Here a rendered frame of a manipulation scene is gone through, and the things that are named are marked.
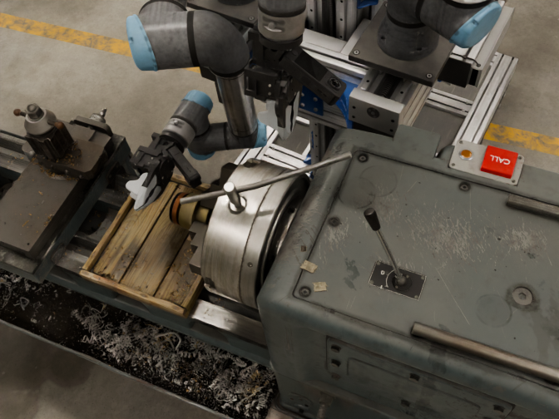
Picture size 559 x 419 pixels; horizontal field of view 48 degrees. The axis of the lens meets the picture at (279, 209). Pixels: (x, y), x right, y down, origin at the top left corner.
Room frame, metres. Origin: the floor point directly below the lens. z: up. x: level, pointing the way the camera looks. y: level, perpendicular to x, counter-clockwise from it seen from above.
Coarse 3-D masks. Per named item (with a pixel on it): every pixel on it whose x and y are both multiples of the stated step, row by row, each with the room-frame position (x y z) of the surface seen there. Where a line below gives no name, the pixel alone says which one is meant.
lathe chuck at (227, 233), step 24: (240, 168) 0.79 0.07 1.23; (264, 168) 0.79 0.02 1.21; (288, 168) 0.80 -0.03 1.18; (240, 192) 0.72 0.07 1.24; (264, 192) 0.71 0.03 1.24; (216, 216) 0.68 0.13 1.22; (240, 216) 0.67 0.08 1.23; (216, 240) 0.64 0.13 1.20; (240, 240) 0.62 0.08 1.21; (216, 264) 0.60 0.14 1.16; (240, 264) 0.59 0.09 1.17; (216, 288) 0.59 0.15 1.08
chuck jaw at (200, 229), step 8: (192, 224) 0.74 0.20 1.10; (200, 224) 0.74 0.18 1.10; (192, 232) 0.72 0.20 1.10; (200, 232) 0.72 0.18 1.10; (192, 240) 0.70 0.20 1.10; (200, 240) 0.70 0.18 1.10; (192, 248) 0.69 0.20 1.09; (200, 248) 0.68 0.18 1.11; (192, 256) 0.66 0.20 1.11; (200, 256) 0.66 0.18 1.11; (192, 264) 0.64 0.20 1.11; (192, 272) 0.64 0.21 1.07; (200, 272) 0.63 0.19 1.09; (208, 280) 0.60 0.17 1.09
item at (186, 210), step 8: (184, 192) 0.83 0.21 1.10; (176, 200) 0.80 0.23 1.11; (176, 208) 0.79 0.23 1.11; (184, 208) 0.78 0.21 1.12; (192, 208) 0.77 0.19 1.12; (200, 208) 0.78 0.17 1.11; (208, 208) 0.77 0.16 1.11; (176, 216) 0.77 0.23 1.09; (184, 216) 0.76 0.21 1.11; (192, 216) 0.76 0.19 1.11; (200, 216) 0.76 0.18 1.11; (208, 216) 0.79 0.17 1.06; (184, 224) 0.76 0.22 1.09
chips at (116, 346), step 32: (0, 288) 0.96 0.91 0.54; (32, 288) 0.94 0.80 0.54; (64, 288) 0.93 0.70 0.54; (32, 320) 0.83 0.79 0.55; (64, 320) 0.82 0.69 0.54; (96, 320) 0.80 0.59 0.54; (128, 320) 0.78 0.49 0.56; (96, 352) 0.70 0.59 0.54; (128, 352) 0.68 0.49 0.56; (160, 352) 0.64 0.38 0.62; (192, 352) 0.64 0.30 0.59; (224, 352) 0.65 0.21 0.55; (160, 384) 0.58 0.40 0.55; (192, 384) 0.55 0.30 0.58; (224, 384) 0.54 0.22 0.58; (256, 384) 0.53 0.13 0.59; (256, 416) 0.45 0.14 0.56
